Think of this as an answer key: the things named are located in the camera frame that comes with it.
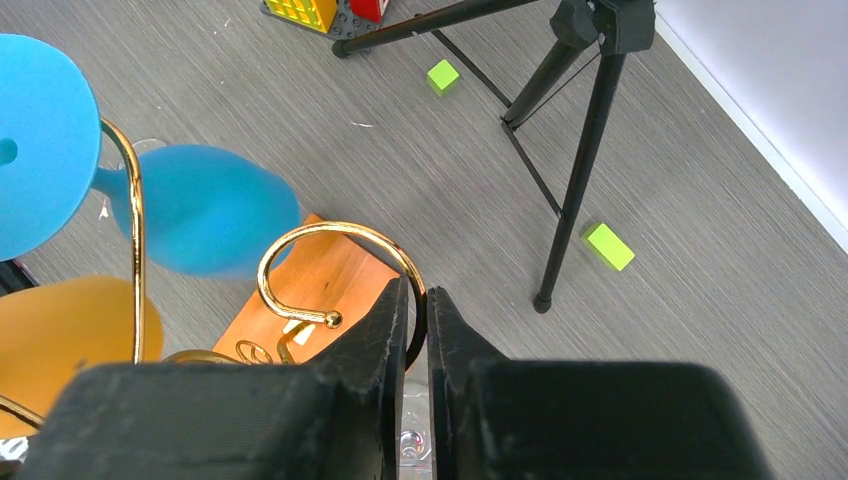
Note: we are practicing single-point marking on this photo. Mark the small green toy cube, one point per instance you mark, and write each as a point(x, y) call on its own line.
point(442, 77)

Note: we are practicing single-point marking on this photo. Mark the red toy block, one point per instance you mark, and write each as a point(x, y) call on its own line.
point(372, 10)

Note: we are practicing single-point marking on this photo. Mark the tall clear flute glass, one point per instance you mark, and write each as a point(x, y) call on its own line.
point(415, 451)

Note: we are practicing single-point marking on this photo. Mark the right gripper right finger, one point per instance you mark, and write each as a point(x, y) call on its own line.
point(494, 417)

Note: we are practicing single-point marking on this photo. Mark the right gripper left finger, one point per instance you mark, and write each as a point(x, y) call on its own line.
point(335, 416)

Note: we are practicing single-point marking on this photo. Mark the orange plastic goblet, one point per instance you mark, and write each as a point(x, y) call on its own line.
point(51, 332)

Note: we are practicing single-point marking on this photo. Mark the yellow toy block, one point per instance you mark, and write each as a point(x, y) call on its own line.
point(316, 15)

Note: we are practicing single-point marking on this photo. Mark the light green toy block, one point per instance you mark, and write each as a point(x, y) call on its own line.
point(608, 246)

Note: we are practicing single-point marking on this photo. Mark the gold wine glass rack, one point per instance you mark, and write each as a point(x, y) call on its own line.
point(313, 285)

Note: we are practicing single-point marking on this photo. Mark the blue plastic goblet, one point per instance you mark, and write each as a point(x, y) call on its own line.
point(208, 212)

